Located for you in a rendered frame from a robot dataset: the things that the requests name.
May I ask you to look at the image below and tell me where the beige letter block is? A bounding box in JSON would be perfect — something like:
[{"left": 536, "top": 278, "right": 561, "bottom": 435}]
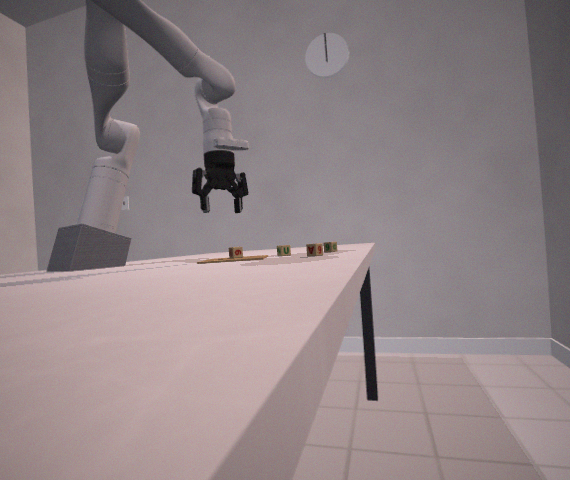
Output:
[
  {"left": 277, "top": 245, "right": 291, "bottom": 256},
  {"left": 323, "top": 242, "right": 337, "bottom": 252},
  {"left": 229, "top": 247, "right": 243, "bottom": 258},
  {"left": 306, "top": 243, "right": 323, "bottom": 256}
]

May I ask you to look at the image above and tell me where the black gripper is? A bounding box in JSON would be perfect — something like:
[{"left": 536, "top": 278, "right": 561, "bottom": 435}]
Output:
[{"left": 192, "top": 150, "right": 248, "bottom": 213}]

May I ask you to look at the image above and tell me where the brown square mat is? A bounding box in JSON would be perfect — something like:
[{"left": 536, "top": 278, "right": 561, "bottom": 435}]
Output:
[{"left": 197, "top": 255, "right": 268, "bottom": 264}]

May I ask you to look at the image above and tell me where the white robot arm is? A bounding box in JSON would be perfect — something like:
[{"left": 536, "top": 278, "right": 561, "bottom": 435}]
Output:
[{"left": 76, "top": 0, "right": 249, "bottom": 233}]

